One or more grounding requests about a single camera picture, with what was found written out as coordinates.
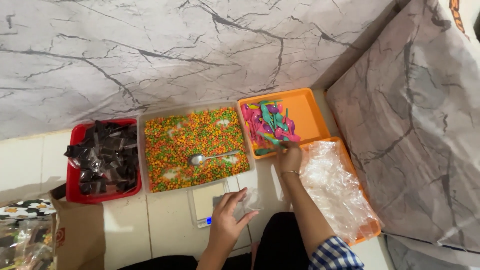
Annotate red plastic tray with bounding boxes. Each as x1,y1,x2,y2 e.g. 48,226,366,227
66,118,143,205

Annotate blue checked shirt sleeve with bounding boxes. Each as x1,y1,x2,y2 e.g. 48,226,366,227
308,236,365,270

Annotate person's left hand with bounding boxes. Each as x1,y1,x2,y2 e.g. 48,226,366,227
208,188,260,247

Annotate clear plastic container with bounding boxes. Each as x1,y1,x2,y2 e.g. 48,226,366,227
137,100,257,195

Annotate small digital kitchen scale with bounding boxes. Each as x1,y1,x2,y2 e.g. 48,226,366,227
187,179,230,229

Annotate orange plastic tray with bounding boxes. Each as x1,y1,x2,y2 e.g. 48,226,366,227
289,136,382,247
238,88,332,160

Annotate person's black trousers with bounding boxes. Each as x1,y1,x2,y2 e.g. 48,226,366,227
118,212,313,270

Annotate pile of dark chocolate packets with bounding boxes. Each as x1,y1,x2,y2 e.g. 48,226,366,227
64,120,140,196

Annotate clear bag of filled packets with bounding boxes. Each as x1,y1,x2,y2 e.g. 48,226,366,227
0,217,57,270

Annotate teal plastic spoon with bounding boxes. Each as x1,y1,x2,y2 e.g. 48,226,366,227
257,131,286,149

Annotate floral patterned cloth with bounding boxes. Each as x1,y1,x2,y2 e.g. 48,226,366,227
0,199,57,222

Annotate metal spoon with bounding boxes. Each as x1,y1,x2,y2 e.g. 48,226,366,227
187,149,242,167

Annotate small clear plastic bag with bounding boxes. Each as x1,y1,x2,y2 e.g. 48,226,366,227
232,187,265,222

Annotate pile of colourful plastic spoons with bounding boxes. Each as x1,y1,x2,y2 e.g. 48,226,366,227
241,100,302,157

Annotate colourful candy pellets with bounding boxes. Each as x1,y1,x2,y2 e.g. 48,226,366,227
144,107,251,193

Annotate brown cardboard box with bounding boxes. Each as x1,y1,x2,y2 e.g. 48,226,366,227
49,183,106,270

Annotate pile of clear plastic bags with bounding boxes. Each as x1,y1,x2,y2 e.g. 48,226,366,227
281,140,385,244

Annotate person's right hand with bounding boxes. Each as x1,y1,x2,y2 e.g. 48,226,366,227
275,140,304,175

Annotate mattress with marble-print sheet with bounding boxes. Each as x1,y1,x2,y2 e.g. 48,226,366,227
325,0,480,263

